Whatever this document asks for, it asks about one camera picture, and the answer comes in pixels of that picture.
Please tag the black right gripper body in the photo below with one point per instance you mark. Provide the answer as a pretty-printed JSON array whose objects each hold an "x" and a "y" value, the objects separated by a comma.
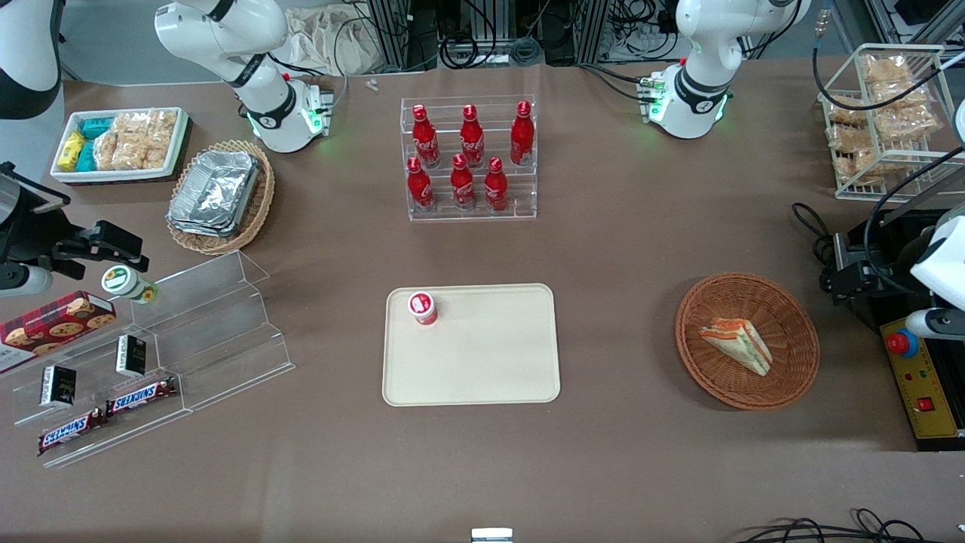
[{"x": 29, "y": 230}]

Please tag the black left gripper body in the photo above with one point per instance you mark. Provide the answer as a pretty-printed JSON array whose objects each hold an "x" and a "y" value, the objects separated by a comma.
[{"x": 883, "y": 265}]

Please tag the triangular sandwich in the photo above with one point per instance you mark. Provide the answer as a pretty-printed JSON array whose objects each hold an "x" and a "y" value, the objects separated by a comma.
[{"x": 742, "y": 345}]

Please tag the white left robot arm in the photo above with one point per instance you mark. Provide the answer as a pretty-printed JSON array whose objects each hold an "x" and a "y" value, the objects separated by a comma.
[{"x": 701, "y": 75}]

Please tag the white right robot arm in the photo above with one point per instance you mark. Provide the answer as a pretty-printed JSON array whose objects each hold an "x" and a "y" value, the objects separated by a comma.
[{"x": 271, "y": 98}]

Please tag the round brown wicker basket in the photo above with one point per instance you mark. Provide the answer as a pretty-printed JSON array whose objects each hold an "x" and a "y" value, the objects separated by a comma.
[{"x": 788, "y": 317}]

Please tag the aluminium foil tray stack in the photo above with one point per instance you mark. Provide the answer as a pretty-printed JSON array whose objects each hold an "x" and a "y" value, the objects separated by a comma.
[{"x": 215, "y": 192}]

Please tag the oval tan wicker basket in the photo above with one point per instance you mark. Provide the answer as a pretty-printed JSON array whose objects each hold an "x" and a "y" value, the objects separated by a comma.
[{"x": 260, "y": 204}]

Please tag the cream plastic tray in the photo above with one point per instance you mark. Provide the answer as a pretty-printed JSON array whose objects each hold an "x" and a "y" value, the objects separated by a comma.
[{"x": 490, "y": 354}]

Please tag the green white lidded cup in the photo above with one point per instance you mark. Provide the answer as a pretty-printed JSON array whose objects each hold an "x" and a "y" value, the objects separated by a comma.
[{"x": 124, "y": 283}]

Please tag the white rectangular snack bin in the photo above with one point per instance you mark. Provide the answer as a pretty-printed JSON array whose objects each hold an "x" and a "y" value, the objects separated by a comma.
[{"x": 68, "y": 176}]

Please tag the yellow snack packet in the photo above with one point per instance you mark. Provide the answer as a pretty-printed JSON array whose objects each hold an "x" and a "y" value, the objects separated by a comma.
[{"x": 71, "y": 151}]

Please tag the teal snack packet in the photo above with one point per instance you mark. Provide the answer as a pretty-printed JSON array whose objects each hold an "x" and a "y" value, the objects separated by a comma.
[
  {"x": 96, "y": 127},
  {"x": 86, "y": 157}
]

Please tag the red tartan cookie box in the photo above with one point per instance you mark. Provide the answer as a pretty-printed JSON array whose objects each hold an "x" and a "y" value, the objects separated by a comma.
[{"x": 53, "y": 324}]

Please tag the red emergency stop button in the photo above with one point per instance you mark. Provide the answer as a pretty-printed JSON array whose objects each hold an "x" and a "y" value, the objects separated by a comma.
[{"x": 902, "y": 344}]

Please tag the clear bag of fried snacks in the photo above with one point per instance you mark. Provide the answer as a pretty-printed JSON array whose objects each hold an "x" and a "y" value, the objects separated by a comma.
[
  {"x": 888, "y": 72},
  {"x": 859, "y": 167},
  {"x": 908, "y": 119},
  {"x": 848, "y": 137}
]

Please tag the clear bag of rice crackers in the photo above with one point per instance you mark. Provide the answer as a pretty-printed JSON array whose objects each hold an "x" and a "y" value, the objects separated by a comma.
[
  {"x": 160, "y": 136},
  {"x": 131, "y": 139},
  {"x": 106, "y": 151}
]

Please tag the small black box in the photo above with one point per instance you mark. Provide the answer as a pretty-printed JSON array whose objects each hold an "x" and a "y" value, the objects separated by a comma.
[
  {"x": 131, "y": 356},
  {"x": 57, "y": 386}
]

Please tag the clear acrylic stepped stand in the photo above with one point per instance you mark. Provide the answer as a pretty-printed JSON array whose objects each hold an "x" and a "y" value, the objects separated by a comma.
[{"x": 219, "y": 332}]

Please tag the Snickers chocolate bar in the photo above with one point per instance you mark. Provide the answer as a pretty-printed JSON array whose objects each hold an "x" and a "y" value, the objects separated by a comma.
[
  {"x": 71, "y": 431},
  {"x": 142, "y": 397}
]

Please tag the black control box yellow panel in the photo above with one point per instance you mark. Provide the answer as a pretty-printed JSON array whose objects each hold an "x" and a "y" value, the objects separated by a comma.
[{"x": 931, "y": 415}]

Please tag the white cloth bag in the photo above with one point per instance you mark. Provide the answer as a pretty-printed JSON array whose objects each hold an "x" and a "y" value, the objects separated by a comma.
[{"x": 324, "y": 41}]

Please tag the red cola bottle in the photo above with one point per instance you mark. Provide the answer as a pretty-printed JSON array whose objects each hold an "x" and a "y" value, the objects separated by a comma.
[
  {"x": 522, "y": 136},
  {"x": 472, "y": 139},
  {"x": 462, "y": 185},
  {"x": 495, "y": 187},
  {"x": 419, "y": 187},
  {"x": 425, "y": 139}
]

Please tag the red white lidded cup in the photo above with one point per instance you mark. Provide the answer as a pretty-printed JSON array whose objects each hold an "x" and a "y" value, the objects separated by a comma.
[{"x": 423, "y": 308}]

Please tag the clear acrylic bottle rack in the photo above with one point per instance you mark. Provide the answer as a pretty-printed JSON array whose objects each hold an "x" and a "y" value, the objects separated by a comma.
[{"x": 520, "y": 192}]

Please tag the aluminium frame post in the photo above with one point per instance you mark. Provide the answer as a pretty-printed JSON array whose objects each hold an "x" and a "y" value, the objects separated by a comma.
[{"x": 388, "y": 34}]

